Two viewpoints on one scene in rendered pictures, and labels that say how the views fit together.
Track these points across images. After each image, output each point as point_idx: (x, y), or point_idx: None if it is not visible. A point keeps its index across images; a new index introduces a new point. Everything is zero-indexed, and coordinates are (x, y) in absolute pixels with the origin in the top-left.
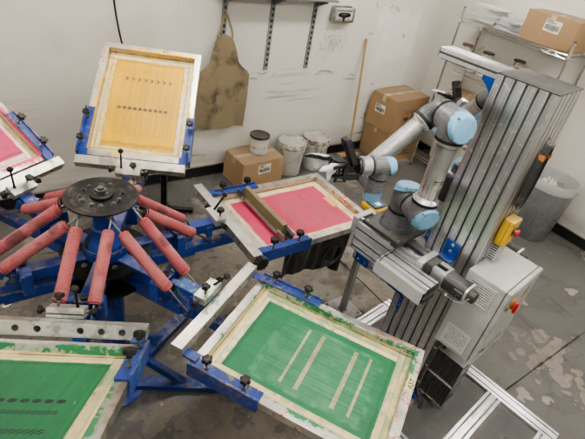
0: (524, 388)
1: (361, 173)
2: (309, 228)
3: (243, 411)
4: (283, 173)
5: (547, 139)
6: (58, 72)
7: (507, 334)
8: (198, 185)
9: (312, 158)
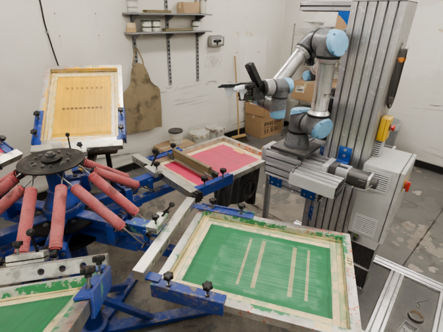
0: (413, 265)
1: (267, 93)
2: (228, 170)
3: (206, 331)
4: None
5: (401, 45)
6: (17, 104)
7: None
8: (135, 154)
9: None
